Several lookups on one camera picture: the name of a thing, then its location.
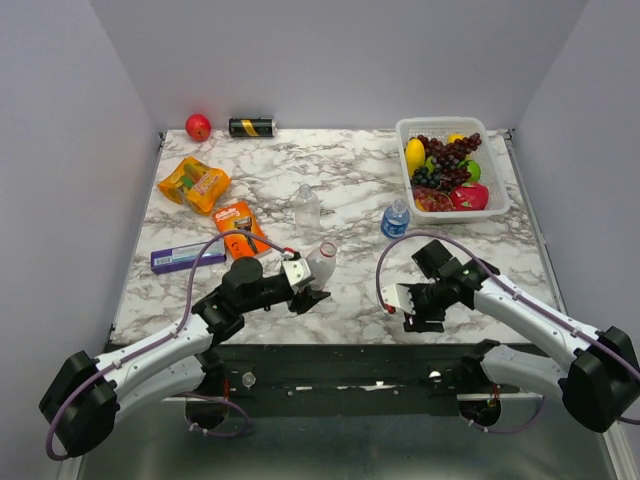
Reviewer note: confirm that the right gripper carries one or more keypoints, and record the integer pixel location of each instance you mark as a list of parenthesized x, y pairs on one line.
[(417, 322)]

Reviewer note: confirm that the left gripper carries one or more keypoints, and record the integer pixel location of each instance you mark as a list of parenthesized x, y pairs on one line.
[(308, 300)]

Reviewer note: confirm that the red label plastic bottle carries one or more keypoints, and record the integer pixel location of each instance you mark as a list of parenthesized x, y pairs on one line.
[(322, 264)]

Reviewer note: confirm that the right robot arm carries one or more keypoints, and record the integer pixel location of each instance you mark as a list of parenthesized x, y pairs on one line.
[(593, 373)]

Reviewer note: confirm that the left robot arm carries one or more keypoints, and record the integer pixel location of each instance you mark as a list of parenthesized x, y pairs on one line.
[(89, 395)]

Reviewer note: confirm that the blue label plastic bottle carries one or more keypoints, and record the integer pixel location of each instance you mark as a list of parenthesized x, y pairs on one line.
[(395, 220)]

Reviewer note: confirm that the clear empty plastic bottle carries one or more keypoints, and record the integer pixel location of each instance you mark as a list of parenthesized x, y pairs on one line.
[(306, 208)]

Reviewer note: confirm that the red grape bunch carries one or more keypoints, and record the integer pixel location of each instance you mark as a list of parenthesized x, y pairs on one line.
[(431, 200)]

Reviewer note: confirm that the orange razor box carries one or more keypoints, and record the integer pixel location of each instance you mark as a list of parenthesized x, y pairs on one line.
[(245, 242)]

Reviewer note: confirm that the red apple in basket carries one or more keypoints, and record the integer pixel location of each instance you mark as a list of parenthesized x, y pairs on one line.
[(470, 196)]

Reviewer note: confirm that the dark blue grape bunch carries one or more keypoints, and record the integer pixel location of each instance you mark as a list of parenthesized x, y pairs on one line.
[(423, 177)]

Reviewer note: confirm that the white fruit basket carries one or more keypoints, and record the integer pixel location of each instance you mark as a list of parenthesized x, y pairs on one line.
[(441, 128)]

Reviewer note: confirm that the green apple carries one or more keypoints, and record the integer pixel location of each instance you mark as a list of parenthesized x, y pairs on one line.
[(472, 170)]

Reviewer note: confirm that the purple toothpaste box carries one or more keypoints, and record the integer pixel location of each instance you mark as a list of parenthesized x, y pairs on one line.
[(182, 258)]

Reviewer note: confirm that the purple grape bunch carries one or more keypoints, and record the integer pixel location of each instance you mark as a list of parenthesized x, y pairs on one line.
[(447, 158)]

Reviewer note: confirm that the yellow mango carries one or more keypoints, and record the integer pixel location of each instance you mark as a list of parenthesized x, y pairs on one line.
[(415, 155)]

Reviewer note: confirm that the orange snack bag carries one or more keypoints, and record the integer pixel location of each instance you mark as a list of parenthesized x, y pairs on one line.
[(195, 185)]

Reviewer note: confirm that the yellow lemon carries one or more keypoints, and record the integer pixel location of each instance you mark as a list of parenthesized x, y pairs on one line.
[(454, 138)]

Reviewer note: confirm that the black gold can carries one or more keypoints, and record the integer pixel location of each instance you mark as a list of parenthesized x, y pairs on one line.
[(252, 127)]

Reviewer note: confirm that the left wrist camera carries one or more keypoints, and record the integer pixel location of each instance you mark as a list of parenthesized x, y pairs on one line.
[(297, 272)]

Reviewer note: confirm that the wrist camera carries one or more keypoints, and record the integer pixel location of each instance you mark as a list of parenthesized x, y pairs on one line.
[(397, 297), (297, 272)]

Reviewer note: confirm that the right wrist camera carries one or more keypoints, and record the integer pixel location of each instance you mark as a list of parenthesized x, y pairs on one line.
[(397, 297)]

